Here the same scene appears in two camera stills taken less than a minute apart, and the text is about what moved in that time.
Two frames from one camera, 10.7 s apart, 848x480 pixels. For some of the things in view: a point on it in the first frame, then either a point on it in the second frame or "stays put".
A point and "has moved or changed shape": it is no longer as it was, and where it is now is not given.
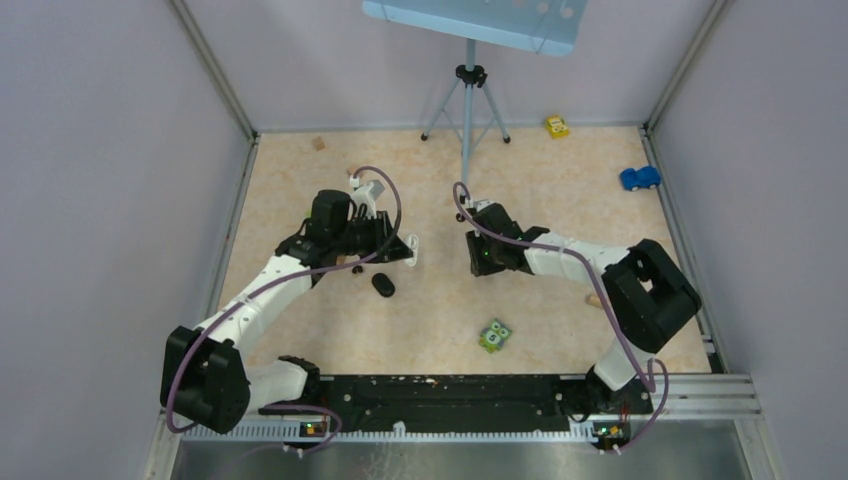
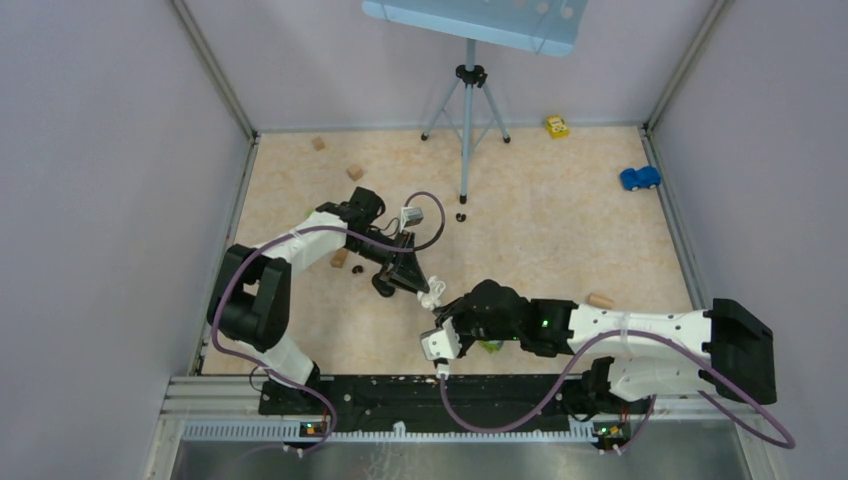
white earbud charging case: [412, 243] has moved or changed shape
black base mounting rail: [502, 403] stays put
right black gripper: [479, 266] to [455, 310]
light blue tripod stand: [471, 112] stays put
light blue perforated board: [552, 27] stays put
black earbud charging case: [383, 284] stays put
